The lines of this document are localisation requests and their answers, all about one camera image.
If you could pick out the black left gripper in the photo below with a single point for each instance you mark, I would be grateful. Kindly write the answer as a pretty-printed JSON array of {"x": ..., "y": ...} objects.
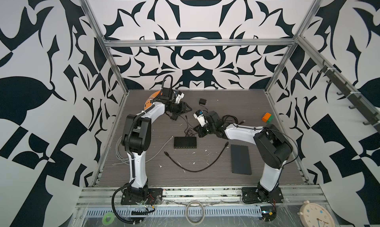
[{"x": 183, "y": 108}]

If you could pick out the black network switch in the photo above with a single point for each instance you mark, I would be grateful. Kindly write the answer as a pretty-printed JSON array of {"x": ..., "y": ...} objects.
[{"x": 185, "y": 142}]

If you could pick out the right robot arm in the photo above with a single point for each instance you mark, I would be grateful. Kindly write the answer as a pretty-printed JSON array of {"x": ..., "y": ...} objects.
[{"x": 272, "y": 145}]

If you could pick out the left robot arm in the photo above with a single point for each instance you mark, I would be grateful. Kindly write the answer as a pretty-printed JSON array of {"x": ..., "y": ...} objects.
[{"x": 138, "y": 128}]

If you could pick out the orange plush toy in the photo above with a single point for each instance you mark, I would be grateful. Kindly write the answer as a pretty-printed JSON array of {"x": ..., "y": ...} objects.
[{"x": 150, "y": 102}]

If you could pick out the black flat rectangular box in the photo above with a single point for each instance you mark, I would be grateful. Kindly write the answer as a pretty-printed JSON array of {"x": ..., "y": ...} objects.
[{"x": 240, "y": 160}]

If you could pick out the orange and green toy brick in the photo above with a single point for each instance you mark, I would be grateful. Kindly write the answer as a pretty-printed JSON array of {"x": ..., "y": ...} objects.
[{"x": 267, "y": 118}]

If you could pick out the white analog clock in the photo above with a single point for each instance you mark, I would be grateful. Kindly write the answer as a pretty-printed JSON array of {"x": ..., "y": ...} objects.
[{"x": 314, "y": 215}]

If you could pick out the green tape roll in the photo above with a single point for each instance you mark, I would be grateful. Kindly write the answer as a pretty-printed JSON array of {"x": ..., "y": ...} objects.
[{"x": 108, "y": 218}]

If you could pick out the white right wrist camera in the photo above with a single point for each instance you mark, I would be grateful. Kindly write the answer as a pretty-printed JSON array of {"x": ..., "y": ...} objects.
[{"x": 199, "y": 115}]

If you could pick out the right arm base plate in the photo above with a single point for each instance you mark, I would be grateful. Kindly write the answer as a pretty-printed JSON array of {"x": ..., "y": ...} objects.
[{"x": 252, "y": 195}]

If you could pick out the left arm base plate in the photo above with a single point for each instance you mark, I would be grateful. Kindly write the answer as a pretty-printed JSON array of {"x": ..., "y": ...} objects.
[{"x": 134, "y": 196}]

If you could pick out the black wall hook rail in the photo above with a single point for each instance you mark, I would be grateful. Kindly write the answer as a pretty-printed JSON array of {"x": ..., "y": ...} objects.
[{"x": 357, "y": 99}]

